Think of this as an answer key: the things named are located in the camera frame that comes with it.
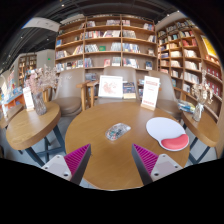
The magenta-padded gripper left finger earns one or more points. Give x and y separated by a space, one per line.
77 159

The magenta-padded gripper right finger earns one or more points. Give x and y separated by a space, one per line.
146 159

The transparent computer mouse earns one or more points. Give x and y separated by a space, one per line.
117 131

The white mouse pad, red wrist rest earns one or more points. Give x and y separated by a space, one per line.
164 130

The beige armchair with wooden arms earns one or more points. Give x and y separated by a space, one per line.
68 100
165 90
116 70

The stack of colourful books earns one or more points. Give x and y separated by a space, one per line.
186 106

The white sign on wooden base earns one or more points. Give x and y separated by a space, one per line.
150 90

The dark cover book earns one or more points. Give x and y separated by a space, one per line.
129 90

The blue and white book stack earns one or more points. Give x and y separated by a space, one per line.
141 82

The small white table sign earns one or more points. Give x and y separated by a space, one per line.
28 99

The white framed red print picture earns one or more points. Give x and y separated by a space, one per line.
110 86

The distant wooden bookshelf unit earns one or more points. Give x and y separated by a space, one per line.
28 63

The curved wooden bookshelf unit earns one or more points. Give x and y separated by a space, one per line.
190 60

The wide wooden bookshelf unit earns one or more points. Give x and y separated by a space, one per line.
105 45

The white hanging ceiling sign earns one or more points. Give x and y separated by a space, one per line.
41 24

